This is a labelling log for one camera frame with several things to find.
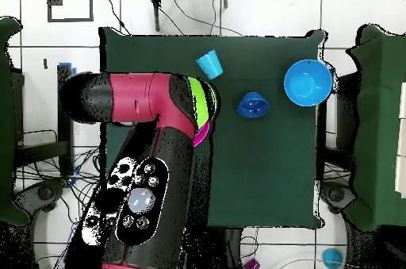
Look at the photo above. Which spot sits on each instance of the pink bowl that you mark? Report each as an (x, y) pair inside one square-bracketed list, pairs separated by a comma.
[(202, 135)]

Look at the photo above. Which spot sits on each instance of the lime green bowl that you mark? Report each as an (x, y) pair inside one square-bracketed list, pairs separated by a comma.
[(200, 104)]

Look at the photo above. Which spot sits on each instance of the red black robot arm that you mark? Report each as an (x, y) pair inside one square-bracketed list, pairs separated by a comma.
[(142, 97)]

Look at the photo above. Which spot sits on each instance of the small dark blue bowl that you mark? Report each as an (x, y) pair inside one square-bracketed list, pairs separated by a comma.
[(253, 105)]

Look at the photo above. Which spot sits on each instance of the light blue cup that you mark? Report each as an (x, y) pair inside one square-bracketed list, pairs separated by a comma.
[(210, 66), (332, 258)]

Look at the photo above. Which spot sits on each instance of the dark green table cloth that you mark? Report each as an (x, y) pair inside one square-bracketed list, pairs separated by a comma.
[(269, 170)]

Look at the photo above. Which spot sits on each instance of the light blue bowl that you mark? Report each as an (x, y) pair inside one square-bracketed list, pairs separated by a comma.
[(307, 83)]

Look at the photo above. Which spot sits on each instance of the black tripod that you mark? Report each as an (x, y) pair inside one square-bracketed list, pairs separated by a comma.
[(157, 2)]

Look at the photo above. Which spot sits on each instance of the purple cup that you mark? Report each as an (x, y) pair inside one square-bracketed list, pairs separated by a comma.
[(251, 264)]

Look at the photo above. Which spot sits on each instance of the black grey floor device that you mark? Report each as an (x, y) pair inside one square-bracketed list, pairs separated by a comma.
[(336, 194), (41, 194)]

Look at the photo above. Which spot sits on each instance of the green cloth side table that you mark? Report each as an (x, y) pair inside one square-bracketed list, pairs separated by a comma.
[(380, 123), (6, 123)]

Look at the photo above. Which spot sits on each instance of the black metal frame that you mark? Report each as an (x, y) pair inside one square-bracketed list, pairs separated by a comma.
[(65, 142)]

